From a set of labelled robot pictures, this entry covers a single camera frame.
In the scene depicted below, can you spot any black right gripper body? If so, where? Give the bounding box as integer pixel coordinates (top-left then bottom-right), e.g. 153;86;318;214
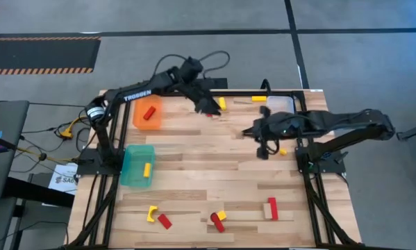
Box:
259;106;301;140

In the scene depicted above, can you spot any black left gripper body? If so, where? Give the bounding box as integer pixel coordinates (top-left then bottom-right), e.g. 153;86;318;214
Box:
174;78;213;103

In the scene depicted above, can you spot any long red block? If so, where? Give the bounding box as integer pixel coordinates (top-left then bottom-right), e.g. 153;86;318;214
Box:
267;197;279;222

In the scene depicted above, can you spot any natural wood arch block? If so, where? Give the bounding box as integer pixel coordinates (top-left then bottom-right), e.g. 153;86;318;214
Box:
200;204;217;226

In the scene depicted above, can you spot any red round-ended block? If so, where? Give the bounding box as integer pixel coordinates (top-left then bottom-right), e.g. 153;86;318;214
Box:
210;212;226;233

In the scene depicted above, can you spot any yellow arch block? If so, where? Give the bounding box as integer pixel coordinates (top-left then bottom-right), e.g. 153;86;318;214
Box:
146;205;159;224

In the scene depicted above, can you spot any clear plastic bin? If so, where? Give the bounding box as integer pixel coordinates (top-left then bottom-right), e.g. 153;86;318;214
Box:
265;94;295;115

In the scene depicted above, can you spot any orange translucent plastic bin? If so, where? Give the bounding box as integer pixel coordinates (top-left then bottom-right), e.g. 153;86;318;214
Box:
132;94;164;131

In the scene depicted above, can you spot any green translucent plastic bin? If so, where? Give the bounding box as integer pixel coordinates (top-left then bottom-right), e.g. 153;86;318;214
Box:
119;144;156;188

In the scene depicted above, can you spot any white printed paper sheet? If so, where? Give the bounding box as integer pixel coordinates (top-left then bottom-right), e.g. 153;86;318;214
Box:
48;162;79;196

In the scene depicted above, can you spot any black hazard-striped floor mat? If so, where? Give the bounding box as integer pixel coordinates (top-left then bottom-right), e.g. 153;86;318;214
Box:
0;35;102;76

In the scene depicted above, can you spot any black floor stand beam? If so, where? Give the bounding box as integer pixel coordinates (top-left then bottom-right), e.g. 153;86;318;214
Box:
2;176;76;209

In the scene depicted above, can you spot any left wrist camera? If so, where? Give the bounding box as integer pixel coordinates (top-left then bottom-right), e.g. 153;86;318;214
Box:
180;56;204;83

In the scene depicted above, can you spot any black aluminium table frame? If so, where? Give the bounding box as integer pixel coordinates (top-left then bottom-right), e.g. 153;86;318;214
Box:
60;89;372;250

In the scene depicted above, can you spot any black left wrist camera cable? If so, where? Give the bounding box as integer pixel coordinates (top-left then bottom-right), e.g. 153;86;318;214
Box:
153;50;231;80

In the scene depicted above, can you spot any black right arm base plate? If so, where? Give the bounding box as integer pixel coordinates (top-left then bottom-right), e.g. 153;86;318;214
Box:
295;145;347;174

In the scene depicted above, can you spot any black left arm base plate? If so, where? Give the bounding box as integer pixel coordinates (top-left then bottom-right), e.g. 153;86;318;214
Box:
76;148;124;176

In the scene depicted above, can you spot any yellow cable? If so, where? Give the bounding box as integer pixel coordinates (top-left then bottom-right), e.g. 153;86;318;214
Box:
15;116;90;164

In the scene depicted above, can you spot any black floor cable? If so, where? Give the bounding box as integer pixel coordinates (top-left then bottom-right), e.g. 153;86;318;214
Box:
28;101;90;108

